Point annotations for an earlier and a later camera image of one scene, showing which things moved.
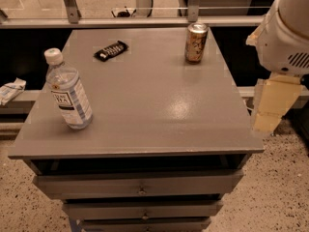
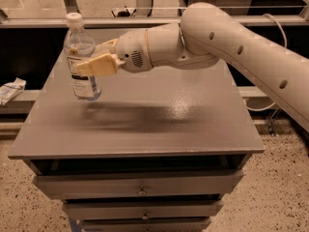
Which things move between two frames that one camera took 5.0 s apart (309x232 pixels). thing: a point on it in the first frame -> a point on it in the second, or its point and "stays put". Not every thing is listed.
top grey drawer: (98, 185) stays put
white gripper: (279, 45) -> (131, 50)
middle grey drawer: (144, 210) stays put
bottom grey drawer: (145, 225) stays put
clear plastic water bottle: (65, 86) -> (79, 44)
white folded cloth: (11, 90) stays put
